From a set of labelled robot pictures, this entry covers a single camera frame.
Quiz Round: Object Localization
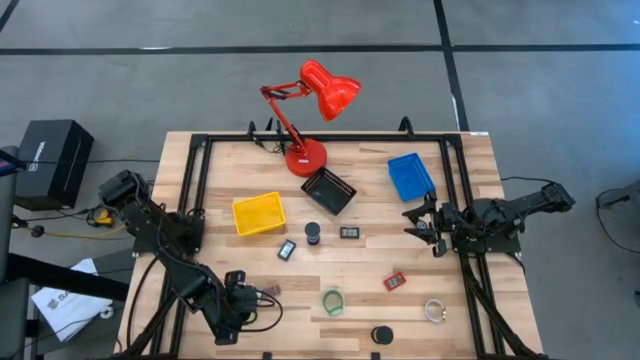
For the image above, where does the black plastic basket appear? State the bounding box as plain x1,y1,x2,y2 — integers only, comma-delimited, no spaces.
300,166,358,217

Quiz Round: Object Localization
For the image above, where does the white wrist watch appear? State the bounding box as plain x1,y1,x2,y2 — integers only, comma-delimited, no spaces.
423,298,448,324

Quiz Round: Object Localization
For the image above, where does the yellow floor cable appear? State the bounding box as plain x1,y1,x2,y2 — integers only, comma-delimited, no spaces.
42,223,129,241

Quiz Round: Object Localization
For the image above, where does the red desk lamp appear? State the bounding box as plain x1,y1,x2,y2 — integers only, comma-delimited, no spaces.
259,59,363,179

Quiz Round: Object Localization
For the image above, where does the blue plastic basket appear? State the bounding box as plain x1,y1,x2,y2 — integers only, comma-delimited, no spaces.
387,152,437,203

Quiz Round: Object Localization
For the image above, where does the yellow power plug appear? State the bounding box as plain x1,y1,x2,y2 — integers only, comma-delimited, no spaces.
92,207,115,229

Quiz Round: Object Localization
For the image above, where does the white paper bag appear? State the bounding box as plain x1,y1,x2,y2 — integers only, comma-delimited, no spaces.
30,257,115,344

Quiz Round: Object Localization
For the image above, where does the black floor beam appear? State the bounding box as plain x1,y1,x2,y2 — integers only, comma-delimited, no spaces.
0,252,130,303

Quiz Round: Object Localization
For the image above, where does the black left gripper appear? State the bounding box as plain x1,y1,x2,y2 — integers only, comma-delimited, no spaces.
215,269,262,346

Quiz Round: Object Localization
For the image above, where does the black floor cable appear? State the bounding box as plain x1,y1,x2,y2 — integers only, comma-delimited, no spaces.
594,187,640,255

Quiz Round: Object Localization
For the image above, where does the black round cap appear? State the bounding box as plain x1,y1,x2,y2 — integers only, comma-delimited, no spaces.
370,325,395,346

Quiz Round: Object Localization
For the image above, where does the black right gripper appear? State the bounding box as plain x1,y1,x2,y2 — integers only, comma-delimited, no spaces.
402,192,464,259

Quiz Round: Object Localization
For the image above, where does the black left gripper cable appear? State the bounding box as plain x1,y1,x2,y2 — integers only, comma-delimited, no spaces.
239,292,284,334

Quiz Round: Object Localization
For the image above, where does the yellow plastic basket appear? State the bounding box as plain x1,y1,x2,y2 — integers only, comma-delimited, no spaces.
231,191,287,237

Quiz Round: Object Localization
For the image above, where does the black metal table frame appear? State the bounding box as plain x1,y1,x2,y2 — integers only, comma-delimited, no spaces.
117,116,549,360

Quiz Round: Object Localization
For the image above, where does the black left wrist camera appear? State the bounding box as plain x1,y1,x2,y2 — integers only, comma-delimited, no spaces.
238,284,262,314

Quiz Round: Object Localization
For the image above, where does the red digital clock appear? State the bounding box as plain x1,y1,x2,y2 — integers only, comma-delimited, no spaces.
382,271,408,292

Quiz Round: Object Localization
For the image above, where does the black cardboard box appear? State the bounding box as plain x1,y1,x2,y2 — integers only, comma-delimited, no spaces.
13,118,95,210

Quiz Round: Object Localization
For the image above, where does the green wrist watch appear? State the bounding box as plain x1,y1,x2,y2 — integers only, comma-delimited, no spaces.
321,288,346,317

